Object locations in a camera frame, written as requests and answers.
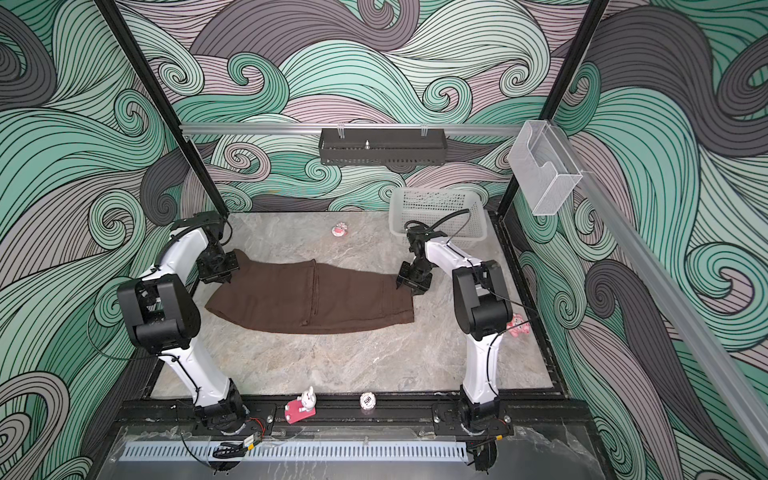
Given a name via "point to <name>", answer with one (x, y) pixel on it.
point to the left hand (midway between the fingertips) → (229, 275)
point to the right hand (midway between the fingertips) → (404, 288)
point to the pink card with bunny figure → (302, 408)
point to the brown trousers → (307, 297)
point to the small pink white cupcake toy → (340, 229)
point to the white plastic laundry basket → (429, 205)
